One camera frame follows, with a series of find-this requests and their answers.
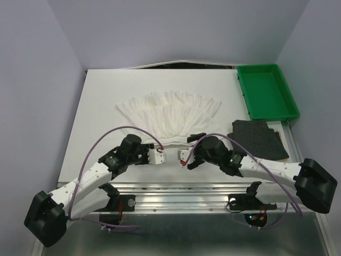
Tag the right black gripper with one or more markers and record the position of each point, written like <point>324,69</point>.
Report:
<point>197,159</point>

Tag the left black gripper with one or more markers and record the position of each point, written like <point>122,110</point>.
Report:
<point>145,147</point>

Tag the white skirt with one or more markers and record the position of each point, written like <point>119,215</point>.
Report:
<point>172,116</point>

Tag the dark grey dotted skirt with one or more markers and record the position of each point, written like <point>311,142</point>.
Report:
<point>260,140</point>

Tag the floral pastel skirt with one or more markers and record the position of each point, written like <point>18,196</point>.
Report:
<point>285,159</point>

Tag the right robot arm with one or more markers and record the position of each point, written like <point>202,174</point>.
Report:
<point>306,183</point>

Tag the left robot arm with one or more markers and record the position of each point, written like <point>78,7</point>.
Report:
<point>49,213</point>

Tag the green plastic basket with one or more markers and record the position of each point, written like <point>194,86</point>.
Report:
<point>266,93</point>

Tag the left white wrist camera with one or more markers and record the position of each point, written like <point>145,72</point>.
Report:
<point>156,157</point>

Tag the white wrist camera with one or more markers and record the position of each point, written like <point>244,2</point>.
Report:
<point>184,156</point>
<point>156,157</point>

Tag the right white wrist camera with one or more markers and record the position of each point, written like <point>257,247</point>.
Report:
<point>184,156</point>

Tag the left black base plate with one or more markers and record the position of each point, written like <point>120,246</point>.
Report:
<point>120,203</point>

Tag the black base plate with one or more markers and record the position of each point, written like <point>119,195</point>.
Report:
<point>120,203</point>
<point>242,202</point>

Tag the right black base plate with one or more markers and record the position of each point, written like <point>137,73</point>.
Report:
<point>242,202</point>

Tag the aluminium rail frame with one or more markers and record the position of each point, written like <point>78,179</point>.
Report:
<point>180,212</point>

